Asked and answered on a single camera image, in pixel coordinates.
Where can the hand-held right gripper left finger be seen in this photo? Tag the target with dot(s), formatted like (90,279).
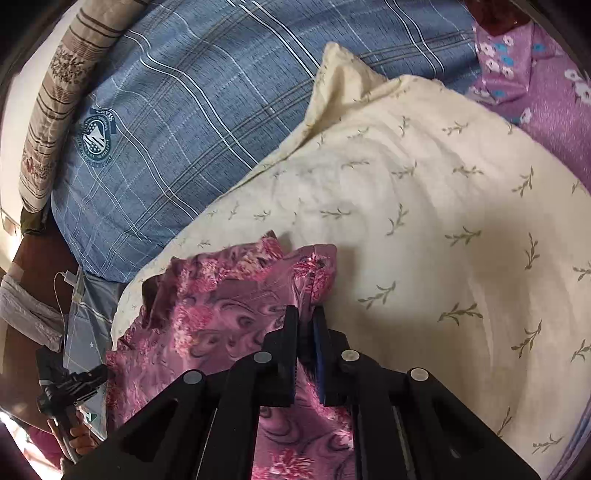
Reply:
(290,364)

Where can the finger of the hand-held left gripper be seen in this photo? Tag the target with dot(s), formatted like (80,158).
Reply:
(92,376)

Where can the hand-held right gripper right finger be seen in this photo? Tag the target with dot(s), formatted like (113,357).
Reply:
(319,360)

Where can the purple floral shirt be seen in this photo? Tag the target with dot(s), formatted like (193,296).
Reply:
(221,295)

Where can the person's left hand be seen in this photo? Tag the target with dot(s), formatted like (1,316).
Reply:
(81,441)

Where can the blue star-logo pillow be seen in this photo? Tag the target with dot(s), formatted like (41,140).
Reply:
(92,318)

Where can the grey cloth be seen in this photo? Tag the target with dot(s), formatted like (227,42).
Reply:
(27,314)

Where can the white leaf-print quilt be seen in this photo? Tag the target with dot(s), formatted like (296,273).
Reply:
(415,254)

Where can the olive green cloth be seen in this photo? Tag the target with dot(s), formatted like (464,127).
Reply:
(34,224)

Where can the blue plaid quilt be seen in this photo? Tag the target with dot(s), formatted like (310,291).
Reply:
(184,138)

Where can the brown striped pillow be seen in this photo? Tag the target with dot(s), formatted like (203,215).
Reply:
(55,106)

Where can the purple flower-print bedsheet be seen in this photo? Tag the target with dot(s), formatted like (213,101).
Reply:
(554,106)

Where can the dark red bag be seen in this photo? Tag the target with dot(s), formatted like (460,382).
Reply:
(494,14)

